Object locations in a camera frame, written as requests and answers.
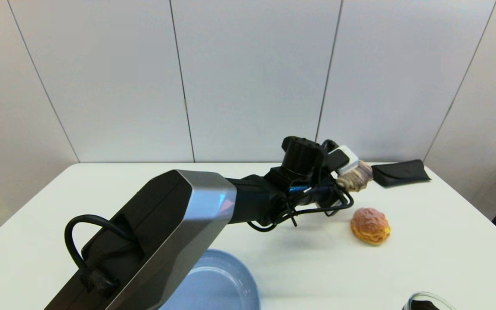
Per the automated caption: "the round golden cream puff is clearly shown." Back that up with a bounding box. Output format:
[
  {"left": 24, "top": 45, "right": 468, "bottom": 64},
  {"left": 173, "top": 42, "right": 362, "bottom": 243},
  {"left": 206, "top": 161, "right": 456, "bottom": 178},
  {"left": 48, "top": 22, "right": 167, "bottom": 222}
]
[{"left": 350, "top": 208, "right": 391, "bottom": 245}]

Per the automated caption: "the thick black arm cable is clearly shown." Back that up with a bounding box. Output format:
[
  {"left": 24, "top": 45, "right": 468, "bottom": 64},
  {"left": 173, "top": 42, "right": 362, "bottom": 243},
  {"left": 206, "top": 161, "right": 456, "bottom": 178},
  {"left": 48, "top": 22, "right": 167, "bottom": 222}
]
[{"left": 64, "top": 214, "right": 136, "bottom": 290}]

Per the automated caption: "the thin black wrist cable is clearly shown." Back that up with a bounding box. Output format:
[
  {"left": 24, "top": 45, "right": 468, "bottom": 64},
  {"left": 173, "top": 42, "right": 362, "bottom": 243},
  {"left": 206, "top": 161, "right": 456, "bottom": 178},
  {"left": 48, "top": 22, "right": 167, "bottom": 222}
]
[{"left": 247, "top": 189, "right": 355, "bottom": 232}]

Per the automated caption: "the long twisted striped bread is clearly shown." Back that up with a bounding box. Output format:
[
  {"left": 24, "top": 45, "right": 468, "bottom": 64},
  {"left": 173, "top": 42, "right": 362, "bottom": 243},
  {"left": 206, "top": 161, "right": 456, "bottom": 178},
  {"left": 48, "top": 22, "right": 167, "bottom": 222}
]
[{"left": 336, "top": 161, "right": 374, "bottom": 192}]

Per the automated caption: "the blue oval plate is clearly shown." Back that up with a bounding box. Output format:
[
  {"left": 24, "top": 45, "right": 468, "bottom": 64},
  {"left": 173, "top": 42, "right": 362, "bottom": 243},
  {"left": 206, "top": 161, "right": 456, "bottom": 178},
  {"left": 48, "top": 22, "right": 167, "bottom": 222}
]
[{"left": 160, "top": 249, "right": 260, "bottom": 310}]

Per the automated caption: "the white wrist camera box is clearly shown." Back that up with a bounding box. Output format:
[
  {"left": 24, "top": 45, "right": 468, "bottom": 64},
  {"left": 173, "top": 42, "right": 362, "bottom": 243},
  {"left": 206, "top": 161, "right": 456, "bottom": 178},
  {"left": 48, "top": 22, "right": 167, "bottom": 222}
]
[{"left": 326, "top": 145, "right": 360, "bottom": 176}]

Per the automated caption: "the clear glass jar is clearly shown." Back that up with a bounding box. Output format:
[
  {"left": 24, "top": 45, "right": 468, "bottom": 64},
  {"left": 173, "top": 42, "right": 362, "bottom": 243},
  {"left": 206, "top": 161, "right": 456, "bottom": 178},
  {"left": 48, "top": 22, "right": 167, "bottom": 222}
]
[{"left": 403, "top": 291, "right": 457, "bottom": 310}]

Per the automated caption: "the black glasses case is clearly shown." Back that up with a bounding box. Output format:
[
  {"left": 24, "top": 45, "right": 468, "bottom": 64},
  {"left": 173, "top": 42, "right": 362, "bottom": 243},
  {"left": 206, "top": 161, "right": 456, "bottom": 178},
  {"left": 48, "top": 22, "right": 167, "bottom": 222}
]
[{"left": 371, "top": 160, "right": 431, "bottom": 188}]

